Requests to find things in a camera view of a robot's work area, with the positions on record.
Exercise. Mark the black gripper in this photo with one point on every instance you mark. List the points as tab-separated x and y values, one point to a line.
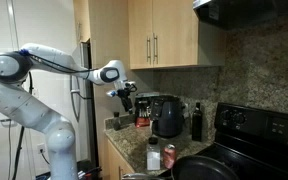
123	91

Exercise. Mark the clear bottle black cap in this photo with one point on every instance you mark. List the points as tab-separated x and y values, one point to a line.
153	154

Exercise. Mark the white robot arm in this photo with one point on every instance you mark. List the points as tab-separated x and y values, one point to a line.
28	111

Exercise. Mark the small dark spice bottle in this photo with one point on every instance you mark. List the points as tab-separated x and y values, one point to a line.
116	121

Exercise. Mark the dark glass bottle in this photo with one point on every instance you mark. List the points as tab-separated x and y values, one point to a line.
196	125

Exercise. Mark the red black box appliance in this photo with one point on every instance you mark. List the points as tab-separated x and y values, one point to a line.
143	108

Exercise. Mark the stainless refrigerator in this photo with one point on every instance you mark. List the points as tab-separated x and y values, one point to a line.
82	100

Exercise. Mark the red soda can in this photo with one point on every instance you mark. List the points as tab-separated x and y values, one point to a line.
169	156

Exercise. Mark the wooden lower cabinet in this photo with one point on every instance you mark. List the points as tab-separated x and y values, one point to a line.
115	165

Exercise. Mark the wooden cabinet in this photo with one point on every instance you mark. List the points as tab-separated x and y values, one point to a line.
148	34
115	165

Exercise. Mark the wooden upper cabinet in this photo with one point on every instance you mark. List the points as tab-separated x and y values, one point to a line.
148	34

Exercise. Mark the black frying pan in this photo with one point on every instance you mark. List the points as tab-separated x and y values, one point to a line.
194	167

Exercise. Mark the black stove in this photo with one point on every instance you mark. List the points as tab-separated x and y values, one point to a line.
250	141

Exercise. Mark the black range hood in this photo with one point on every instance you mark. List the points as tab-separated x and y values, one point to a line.
233	14

